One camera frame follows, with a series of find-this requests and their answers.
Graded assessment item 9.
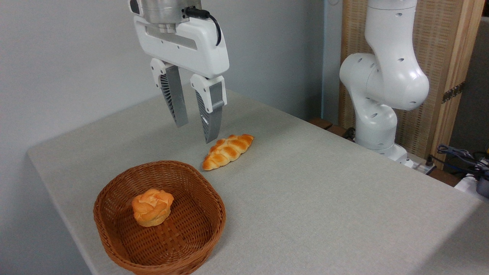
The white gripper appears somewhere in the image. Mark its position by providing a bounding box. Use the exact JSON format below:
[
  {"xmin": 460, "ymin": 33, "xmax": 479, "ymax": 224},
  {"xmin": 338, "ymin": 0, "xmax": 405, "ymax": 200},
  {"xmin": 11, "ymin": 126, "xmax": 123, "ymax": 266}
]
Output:
[{"xmin": 133, "ymin": 15, "xmax": 230, "ymax": 144}]

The round bread roll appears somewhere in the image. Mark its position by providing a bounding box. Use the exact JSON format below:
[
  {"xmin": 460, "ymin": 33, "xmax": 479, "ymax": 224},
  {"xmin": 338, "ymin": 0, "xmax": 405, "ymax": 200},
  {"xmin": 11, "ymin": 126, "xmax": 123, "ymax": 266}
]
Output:
[{"xmin": 132, "ymin": 189, "xmax": 174, "ymax": 227}]

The braided bread loaf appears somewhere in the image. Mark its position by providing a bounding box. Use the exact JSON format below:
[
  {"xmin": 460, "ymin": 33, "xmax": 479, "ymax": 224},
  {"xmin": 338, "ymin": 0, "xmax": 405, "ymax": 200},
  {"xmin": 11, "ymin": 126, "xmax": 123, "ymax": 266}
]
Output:
[{"xmin": 202, "ymin": 134, "xmax": 254, "ymax": 171}]

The brown wicker basket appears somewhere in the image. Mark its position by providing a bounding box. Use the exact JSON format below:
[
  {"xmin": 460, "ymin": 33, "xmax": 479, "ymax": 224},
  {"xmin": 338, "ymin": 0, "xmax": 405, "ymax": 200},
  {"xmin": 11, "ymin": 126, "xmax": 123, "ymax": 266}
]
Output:
[{"xmin": 93, "ymin": 160, "xmax": 227, "ymax": 275}]

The wooden rattan screen panel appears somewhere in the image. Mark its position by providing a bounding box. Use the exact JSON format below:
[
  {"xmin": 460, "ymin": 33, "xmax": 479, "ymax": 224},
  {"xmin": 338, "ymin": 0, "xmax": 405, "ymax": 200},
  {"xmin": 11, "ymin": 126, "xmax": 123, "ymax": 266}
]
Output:
[{"xmin": 339, "ymin": 0, "xmax": 486, "ymax": 169}]

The metal hinge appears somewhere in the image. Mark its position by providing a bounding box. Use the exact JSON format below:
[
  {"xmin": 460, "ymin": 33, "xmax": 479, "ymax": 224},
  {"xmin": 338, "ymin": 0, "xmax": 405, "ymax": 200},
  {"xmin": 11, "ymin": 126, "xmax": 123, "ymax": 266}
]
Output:
[{"xmin": 442, "ymin": 81, "xmax": 466, "ymax": 104}]

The white box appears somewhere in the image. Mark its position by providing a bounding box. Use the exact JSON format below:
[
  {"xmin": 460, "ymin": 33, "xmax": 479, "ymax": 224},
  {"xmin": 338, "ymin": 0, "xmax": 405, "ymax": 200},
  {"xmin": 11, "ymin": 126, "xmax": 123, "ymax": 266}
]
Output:
[{"xmin": 454, "ymin": 160, "xmax": 489, "ymax": 203}]

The dark grey container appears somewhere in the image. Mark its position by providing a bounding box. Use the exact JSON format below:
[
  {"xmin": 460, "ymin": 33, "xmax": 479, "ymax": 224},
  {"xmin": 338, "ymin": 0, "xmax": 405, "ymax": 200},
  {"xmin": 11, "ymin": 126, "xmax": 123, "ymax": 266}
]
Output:
[{"xmin": 476, "ymin": 175, "xmax": 489, "ymax": 198}]

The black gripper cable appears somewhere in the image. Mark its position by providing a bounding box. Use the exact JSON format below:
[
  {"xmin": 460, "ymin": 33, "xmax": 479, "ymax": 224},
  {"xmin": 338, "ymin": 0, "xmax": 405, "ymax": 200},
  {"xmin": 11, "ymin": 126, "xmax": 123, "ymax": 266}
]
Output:
[{"xmin": 183, "ymin": 7, "xmax": 222, "ymax": 47}]

